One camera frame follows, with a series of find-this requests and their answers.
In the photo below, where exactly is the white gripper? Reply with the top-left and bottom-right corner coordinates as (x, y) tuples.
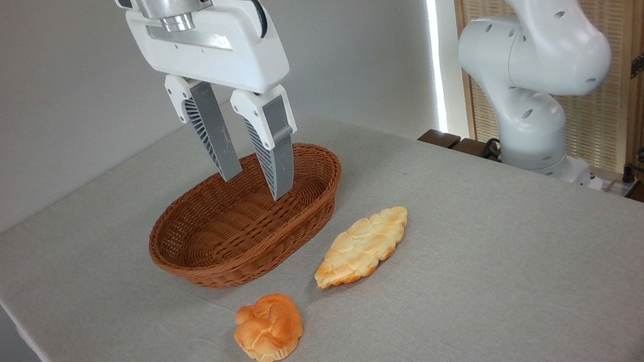
(124, 0), (309, 220)

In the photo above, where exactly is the round knotted bread roll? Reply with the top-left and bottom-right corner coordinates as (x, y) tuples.
(228, 290), (309, 362)

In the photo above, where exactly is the brown woven wicker basket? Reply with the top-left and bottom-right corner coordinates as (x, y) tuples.
(136, 136), (357, 299)

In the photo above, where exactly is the flat leaf-shaped bread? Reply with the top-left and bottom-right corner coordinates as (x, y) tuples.
(306, 204), (419, 291)

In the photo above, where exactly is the grey tablecloth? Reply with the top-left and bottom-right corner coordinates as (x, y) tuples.
(0, 49), (644, 362)

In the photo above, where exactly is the white power strip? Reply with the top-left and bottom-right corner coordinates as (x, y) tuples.
(597, 168), (644, 202)

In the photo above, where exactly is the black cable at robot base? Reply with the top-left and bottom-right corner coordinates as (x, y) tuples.
(479, 136), (504, 164)

